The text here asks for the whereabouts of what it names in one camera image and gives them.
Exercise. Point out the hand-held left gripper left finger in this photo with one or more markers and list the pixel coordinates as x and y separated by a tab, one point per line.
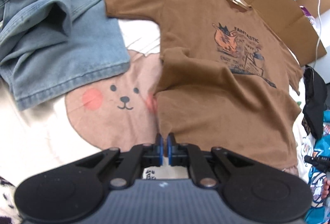
159	148

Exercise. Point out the cream bear print bedsheet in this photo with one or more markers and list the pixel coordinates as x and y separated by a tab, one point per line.
103	120

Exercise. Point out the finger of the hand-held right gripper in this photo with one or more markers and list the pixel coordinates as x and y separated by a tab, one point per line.
318	161

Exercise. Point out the blue denim jeans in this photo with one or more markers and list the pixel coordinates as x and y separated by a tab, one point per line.
64	46

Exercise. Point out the brown printed t-shirt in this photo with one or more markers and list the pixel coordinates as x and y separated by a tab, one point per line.
219	110

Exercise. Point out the black white patterned cloth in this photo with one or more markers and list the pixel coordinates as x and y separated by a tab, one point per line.
7	200

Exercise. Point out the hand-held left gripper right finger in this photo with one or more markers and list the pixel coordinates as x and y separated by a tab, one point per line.
170	148

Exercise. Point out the teal printed blanket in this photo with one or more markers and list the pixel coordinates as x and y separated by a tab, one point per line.
319	146

